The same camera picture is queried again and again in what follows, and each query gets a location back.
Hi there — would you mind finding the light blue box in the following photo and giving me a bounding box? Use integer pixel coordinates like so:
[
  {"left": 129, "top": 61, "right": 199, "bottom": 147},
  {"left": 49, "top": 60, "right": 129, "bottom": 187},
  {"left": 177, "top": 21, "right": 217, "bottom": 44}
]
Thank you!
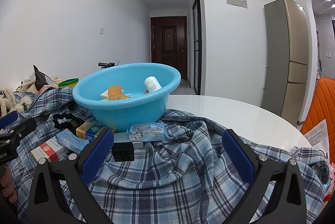
[{"left": 56, "top": 129, "right": 90, "bottom": 154}]

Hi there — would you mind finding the dark brown door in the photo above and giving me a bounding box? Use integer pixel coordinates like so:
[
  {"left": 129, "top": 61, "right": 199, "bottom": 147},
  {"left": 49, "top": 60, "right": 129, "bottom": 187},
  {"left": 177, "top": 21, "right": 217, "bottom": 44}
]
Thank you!
[{"left": 150, "top": 16, "right": 188, "bottom": 81}]

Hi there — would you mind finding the black and white fur cloth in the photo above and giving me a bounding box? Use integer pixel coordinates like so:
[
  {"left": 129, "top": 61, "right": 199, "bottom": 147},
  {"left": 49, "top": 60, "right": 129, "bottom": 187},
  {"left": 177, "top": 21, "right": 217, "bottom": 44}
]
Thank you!
[{"left": 0, "top": 85, "right": 35, "bottom": 118}]

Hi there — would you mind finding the light blue tissue packet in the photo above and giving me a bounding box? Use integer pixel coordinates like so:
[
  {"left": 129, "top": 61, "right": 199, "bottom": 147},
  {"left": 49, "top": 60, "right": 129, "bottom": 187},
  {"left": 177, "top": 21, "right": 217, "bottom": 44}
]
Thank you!
[{"left": 127, "top": 121, "right": 169, "bottom": 141}]

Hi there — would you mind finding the yellow printed box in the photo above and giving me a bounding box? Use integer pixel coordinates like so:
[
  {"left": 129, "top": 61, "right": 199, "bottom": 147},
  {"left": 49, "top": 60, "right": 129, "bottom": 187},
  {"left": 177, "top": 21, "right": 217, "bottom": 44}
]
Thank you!
[{"left": 101, "top": 94, "right": 130, "bottom": 102}]

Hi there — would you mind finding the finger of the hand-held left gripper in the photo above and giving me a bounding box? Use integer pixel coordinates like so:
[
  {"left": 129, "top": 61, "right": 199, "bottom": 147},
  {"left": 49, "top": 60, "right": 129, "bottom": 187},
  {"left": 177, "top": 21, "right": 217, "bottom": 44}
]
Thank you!
[
  {"left": 0, "top": 118, "right": 37, "bottom": 146},
  {"left": 0, "top": 111, "right": 19, "bottom": 128}
]

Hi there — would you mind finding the orange chair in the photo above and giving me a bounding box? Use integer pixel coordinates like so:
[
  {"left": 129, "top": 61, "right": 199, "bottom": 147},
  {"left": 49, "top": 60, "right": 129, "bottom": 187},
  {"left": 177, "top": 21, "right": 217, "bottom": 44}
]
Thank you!
[{"left": 300, "top": 77, "right": 335, "bottom": 136}]

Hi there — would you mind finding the white plastic bottle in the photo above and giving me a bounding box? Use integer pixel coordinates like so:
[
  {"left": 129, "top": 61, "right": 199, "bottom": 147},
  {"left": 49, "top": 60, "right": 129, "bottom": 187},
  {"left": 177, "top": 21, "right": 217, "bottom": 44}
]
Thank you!
[{"left": 144, "top": 77, "right": 162, "bottom": 94}]

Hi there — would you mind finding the black framed glass door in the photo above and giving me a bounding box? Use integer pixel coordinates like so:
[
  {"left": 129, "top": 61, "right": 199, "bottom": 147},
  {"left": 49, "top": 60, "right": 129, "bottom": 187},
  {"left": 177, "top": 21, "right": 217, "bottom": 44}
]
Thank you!
[{"left": 192, "top": 0, "right": 202, "bottom": 95}]

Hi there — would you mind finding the pink toy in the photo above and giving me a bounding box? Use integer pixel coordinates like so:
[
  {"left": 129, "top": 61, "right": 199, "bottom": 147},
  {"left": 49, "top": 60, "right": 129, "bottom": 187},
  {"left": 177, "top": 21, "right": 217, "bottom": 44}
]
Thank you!
[{"left": 324, "top": 161, "right": 335, "bottom": 204}]

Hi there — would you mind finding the red and white cigarette pack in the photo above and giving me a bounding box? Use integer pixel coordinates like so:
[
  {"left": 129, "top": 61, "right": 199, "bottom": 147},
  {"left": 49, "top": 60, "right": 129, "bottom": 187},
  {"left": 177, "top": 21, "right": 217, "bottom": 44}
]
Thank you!
[{"left": 31, "top": 136, "right": 69, "bottom": 163}]

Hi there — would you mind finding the black plastic bag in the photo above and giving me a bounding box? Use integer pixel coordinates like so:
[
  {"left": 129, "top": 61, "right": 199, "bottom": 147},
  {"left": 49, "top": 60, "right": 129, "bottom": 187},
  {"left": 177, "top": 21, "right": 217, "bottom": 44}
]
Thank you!
[{"left": 33, "top": 65, "right": 59, "bottom": 91}]

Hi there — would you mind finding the black small box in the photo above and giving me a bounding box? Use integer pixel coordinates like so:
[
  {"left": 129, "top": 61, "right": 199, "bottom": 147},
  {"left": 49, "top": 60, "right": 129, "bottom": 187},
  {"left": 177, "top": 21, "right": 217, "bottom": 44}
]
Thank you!
[{"left": 111, "top": 142, "right": 135, "bottom": 162}]

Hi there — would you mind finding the yellow and blue box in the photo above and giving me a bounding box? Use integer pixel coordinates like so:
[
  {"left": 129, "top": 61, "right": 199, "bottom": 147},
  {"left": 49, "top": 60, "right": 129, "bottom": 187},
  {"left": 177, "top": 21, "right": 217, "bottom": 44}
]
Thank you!
[{"left": 76, "top": 121, "right": 116, "bottom": 142}]

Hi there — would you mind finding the blue plaid shirt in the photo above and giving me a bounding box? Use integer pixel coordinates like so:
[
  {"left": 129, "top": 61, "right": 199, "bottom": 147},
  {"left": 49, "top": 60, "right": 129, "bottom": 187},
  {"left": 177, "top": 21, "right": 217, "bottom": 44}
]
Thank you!
[{"left": 14, "top": 87, "right": 331, "bottom": 224}]

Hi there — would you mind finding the white printed paper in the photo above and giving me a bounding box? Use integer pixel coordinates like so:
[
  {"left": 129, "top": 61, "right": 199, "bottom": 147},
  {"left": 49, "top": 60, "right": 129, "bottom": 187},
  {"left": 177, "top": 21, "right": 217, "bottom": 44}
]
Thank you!
[{"left": 304, "top": 119, "right": 330, "bottom": 159}]

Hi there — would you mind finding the person's left hand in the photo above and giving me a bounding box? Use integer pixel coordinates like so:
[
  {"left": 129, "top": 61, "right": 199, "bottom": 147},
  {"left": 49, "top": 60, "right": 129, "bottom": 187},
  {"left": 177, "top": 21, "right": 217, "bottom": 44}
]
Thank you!
[{"left": 0, "top": 169, "right": 18, "bottom": 202}]

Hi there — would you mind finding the black bicycle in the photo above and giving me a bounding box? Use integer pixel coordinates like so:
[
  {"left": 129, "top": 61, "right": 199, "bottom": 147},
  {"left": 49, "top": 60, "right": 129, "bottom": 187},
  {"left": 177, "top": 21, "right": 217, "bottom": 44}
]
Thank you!
[{"left": 98, "top": 59, "right": 121, "bottom": 69}]

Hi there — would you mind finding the blue plastic basin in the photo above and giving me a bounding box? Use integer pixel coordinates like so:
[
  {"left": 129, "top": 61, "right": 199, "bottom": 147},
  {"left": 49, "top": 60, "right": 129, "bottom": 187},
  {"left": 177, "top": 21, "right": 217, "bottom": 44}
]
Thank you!
[{"left": 72, "top": 63, "right": 181, "bottom": 133}]

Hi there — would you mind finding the beige refrigerator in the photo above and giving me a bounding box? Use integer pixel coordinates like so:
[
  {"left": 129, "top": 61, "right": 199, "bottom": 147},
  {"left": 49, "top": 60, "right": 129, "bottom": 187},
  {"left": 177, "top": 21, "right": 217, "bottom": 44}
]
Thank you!
[{"left": 260, "top": 0, "right": 310, "bottom": 125}]

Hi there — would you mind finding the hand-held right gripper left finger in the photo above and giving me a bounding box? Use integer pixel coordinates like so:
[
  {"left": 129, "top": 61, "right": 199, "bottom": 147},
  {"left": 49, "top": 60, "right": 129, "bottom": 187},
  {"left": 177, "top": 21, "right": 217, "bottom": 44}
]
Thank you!
[{"left": 27, "top": 128, "right": 116, "bottom": 224}]

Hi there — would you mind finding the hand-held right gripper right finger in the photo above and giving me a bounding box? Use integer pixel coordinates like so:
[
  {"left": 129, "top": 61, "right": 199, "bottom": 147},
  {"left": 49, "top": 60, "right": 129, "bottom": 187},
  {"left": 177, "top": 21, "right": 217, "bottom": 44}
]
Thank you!
[{"left": 222, "top": 129, "right": 307, "bottom": 224}]

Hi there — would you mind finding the yellow container with green rim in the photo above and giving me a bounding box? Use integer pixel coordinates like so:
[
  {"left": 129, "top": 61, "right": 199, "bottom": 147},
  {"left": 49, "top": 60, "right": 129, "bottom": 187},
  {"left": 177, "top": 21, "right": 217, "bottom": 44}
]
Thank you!
[{"left": 58, "top": 78, "right": 79, "bottom": 88}]

